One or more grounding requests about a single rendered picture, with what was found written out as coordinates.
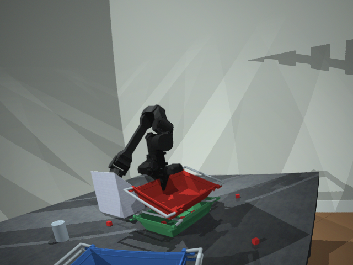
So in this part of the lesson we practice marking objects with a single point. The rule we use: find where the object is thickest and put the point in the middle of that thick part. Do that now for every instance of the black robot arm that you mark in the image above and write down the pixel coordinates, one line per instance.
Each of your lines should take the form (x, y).
(155, 117)

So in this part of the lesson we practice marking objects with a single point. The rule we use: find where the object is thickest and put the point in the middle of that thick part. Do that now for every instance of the green plastic tray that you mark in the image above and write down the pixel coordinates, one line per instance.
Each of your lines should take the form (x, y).
(153, 223)

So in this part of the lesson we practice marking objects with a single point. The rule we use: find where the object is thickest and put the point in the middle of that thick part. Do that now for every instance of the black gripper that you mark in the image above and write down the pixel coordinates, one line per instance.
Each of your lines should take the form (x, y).
(165, 171)

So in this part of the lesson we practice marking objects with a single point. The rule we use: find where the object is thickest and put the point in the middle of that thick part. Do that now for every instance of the grey cylinder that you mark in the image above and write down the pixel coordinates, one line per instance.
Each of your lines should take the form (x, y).
(60, 231)

